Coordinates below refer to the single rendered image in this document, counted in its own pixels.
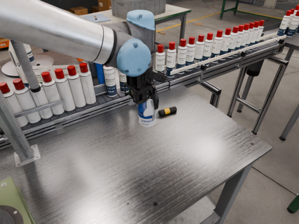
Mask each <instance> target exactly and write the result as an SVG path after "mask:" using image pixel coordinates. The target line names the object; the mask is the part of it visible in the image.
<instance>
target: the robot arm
mask: <svg viewBox="0 0 299 224"><path fill-rule="evenodd" d="M126 20H127V21H123V22H119V23H112V24H103V25H101V24H98V23H96V22H93V21H91V20H88V19H86V18H83V17H81V16H78V15H75V14H73V13H70V12H68V11H66V10H63V9H61V8H58V7H55V6H53V5H50V4H48V3H45V2H43V1H40V0H0V37H2V38H5V39H9V40H13V41H16V42H20V43H24V44H28V45H31V46H35V47H38V48H43V49H46V50H50V51H53V52H57V53H61V54H65V55H68V56H72V57H76V58H79V59H83V60H87V61H91V62H94V63H98V64H103V65H106V66H110V67H113V68H117V69H118V70H119V71H120V72H121V73H123V74H126V81H127V82H126V83H124V91H125V96H128V95H130V96H131V98H132V100H131V101H130V102H129V105H133V104H136V105H137V108H138V106H139V104H142V103H144V102H146V109H145V110H144V112H143V116H145V117H146V116H152V120H155V117H156V114H157V111H158V105H159V98H158V94H157V90H156V86H155V84H154V82H153V80H152V79H154V80H157V81H159V82H165V80H166V79H167V76H166V75H165V73H163V72H161V71H156V70H153V64H154V31H155V26H154V15H153V13H152V12H150V11H147V10H133V11H130V12H128V13H127V18H126ZM125 87H129V92H127V93H126V89H125ZM149 97H150V99H148V98H149ZM146 99H148V100H146ZM0 224H15V221H14V219H13V218H12V216H11V215H10V214H9V213H8V212H7V211H5V210H3V209H0Z"/></svg>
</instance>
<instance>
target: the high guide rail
mask: <svg viewBox="0 0 299 224"><path fill-rule="evenodd" d="M63 103H64V100H59V101H56V102H52V103H49V104H46V105H42V106H39V107H36V108H32V109H29V110H26V111H23V112H19V113H16V114H14V117H15V118H18V117H21V116H25V115H27V114H31V113H34V112H37V111H40V110H43V109H47V108H50V107H53V106H56V105H60V104H63Z"/></svg>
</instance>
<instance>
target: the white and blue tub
mask: <svg viewBox="0 0 299 224"><path fill-rule="evenodd" d="M145 109H146V102H144V103H142V104H139V106H138V122H139V124H140V125H141V126H144V127H151V126H153V125H154V124H155V123H156V117H155V120H152V116H146V117H145V116H143V112H144V110H145Z"/></svg>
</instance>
